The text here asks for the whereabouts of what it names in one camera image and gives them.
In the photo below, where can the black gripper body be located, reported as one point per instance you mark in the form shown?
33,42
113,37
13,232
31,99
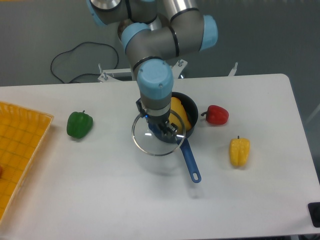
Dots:
154,116

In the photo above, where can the glass pot lid blue knob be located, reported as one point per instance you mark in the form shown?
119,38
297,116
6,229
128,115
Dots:
145,139

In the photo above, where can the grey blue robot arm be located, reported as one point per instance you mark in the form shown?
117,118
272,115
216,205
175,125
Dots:
149,41

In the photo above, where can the yellow food in pot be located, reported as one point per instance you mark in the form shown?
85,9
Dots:
177,107

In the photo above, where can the dark blue saucepan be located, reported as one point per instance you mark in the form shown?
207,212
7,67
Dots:
192,114

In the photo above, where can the red bell pepper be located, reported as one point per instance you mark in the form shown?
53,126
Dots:
216,115

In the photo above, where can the yellow bell pepper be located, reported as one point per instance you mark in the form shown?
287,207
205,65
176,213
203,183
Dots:
239,150

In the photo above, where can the green bell pepper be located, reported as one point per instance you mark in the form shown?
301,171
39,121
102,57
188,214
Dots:
79,124

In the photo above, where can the yellow plastic basket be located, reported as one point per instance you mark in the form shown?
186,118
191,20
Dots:
22,131

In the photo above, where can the black device at table corner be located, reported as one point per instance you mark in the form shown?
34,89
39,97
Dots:
314,211

